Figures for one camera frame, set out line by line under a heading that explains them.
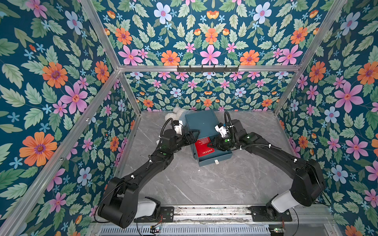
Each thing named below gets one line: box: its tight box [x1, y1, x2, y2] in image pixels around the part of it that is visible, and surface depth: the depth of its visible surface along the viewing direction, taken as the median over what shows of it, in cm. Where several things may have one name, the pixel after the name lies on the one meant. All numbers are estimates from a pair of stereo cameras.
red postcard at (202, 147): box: [194, 136, 215, 158], surface depth 79 cm
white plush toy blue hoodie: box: [164, 106, 189, 121], surface depth 113 cm
